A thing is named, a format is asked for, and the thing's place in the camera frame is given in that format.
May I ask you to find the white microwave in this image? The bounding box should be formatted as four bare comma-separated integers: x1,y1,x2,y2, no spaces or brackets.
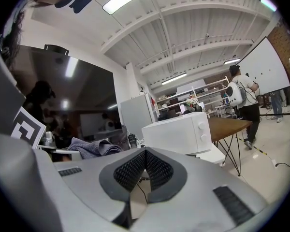
142,111,212,156

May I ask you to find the grey-blue cloth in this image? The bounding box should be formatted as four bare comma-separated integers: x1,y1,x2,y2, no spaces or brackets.
67,137,124,160

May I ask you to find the wooden table with black legs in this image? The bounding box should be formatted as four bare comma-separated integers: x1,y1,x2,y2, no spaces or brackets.
207,116,254,178

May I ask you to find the black whiteboard stand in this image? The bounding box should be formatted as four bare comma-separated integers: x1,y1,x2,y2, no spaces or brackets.
258,88,290,145

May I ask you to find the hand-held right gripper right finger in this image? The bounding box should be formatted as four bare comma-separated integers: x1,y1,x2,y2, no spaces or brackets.
135,146,268,232

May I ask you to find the black backpack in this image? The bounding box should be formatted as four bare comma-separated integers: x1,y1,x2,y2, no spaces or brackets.
110,124,131,152

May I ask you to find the white shelving rack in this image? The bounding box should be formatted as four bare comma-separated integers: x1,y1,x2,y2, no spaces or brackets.
154,78,237,120

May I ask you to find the black camera lens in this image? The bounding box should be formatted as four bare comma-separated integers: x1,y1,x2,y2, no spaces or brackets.
128,133,138,150

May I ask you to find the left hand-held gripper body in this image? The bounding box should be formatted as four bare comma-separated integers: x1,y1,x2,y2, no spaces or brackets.
11,106,58,152

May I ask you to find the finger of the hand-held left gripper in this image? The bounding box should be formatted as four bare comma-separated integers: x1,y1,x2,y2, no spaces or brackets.
53,148,82,162

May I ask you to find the yellow black striped tape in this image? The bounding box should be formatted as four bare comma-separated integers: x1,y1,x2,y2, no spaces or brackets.
252,145,269,156

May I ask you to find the whiteboard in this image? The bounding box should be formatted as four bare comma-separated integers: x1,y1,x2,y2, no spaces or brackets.
238,36,290,96

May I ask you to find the black head-worn camera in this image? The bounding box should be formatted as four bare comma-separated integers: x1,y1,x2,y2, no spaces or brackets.
54,0,93,14

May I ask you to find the white round backpack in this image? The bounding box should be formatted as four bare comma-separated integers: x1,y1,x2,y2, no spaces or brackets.
226,82,247,105

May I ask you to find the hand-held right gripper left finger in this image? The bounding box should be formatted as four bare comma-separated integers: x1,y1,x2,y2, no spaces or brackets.
53,146,146,229

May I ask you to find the black floor cable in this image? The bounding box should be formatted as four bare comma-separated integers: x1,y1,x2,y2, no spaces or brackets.
275,162,290,173

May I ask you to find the large black screen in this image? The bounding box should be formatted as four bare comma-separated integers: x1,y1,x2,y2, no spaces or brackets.
13,44,123,149

